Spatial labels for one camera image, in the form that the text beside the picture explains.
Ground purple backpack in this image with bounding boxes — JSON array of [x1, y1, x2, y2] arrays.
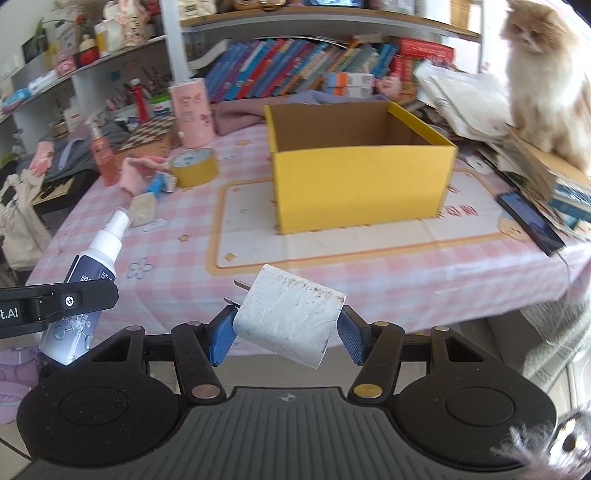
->
[[0, 346, 44, 428]]

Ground white canvas bag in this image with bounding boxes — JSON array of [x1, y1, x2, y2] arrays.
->
[[104, 0, 151, 49]]

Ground orange-bordered placemat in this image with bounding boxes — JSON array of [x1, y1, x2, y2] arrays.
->
[[208, 166, 546, 277]]

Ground black picture frame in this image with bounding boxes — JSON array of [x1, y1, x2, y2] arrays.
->
[[21, 30, 49, 63]]

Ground blue packet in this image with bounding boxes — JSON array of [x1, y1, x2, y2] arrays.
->
[[147, 172, 178, 198]]

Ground white spray bottle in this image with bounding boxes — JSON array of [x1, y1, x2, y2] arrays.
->
[[38, 208, 132, 366]]

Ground yellow tape roll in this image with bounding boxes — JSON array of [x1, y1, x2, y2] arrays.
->
[[167, 148, 220, 188]]

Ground white bottle with yellow label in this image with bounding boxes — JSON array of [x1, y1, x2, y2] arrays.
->
[[95, 21, 112, 58]]

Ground pink cylindrical container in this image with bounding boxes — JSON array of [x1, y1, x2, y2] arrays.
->
[[168, 78, 215, 149]]

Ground pink checkered tablecloth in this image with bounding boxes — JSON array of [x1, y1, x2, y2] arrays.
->
[[25, 122, 591, 358]]

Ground white power adapter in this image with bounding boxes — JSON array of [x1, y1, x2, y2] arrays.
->
[[224, 264, 347, 370]]

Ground grey patterned cloth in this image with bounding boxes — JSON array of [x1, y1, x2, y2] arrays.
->
[[519, 277, 591, 384]]

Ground yellow cardboard box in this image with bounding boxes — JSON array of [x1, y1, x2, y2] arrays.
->
[[264, 100, 458, 235]]

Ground thick red book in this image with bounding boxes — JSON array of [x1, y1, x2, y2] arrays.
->
[[397, 38, 455, 63]]

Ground blue wipes pack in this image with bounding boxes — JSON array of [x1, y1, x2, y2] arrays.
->
[[2, 88, 33, 109]]

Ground orange and white box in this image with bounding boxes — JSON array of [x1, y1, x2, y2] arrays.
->
[[325, 72, 375, 87], [323, 84, 372, 97]]

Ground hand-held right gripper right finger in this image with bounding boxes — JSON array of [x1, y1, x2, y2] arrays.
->
[[337, 307, 495, 402]]

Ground row of colourful books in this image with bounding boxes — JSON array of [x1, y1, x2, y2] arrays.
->
[[203, 37, 400, 103]]

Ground dried flower bunch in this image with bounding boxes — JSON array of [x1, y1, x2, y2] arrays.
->
[[53, 0, 100, 21]]

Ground stack of books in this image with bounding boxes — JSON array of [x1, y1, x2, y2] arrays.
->
[[480, 124, 591, 241]]

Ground crumpled white paper bags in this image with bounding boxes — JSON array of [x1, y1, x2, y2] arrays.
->
[[413, 60, 513, 141]]

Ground wooden chessboard box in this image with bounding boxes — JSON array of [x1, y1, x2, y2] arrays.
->
[[113, 114, 178, 160]]

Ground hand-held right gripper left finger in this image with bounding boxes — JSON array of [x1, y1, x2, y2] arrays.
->
[[90, 305, 238, 402]]

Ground white shelf unit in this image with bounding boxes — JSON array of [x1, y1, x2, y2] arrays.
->
[[0, 0, 485, 153]]

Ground black smartphone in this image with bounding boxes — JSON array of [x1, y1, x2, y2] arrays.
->
[[496, 190, 566, 257]]

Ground bright pink knit glove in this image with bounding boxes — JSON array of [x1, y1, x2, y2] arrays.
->
[[30, 141, 56, 174]]

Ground long white box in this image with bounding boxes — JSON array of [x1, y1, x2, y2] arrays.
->
[[28, 69, 58, 95]]

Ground pink plush pig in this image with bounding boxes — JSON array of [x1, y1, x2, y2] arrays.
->
[[374, 74, 402, 99]]

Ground red round doll jar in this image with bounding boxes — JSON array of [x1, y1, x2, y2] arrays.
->
[[76, 34, 100, 68]]

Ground red tassel ornament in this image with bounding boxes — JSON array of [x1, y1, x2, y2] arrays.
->
[[129, 78, 153, 121]]

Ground pink plush toy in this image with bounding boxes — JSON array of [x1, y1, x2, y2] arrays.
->
[[119, 156, 168, 193]]

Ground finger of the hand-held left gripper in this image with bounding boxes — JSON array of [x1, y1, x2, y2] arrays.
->
[[0, 279, 119, 340]]

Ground pen holder with pens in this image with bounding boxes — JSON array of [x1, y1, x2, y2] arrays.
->
[[106, 67, 169, 112]]

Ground grey fluffy toy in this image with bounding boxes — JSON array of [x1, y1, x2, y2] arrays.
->
[[489, 406, 591, 480]]

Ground cream and orange cat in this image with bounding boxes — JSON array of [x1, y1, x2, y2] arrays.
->
[[501, 0, 591, 176]]

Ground beige tote bag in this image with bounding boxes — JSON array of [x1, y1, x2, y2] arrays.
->
[[0, 168, 54, 273]]

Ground pink spray bottle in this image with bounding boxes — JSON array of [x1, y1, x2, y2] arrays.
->
[[85, 114, 121, 186]]

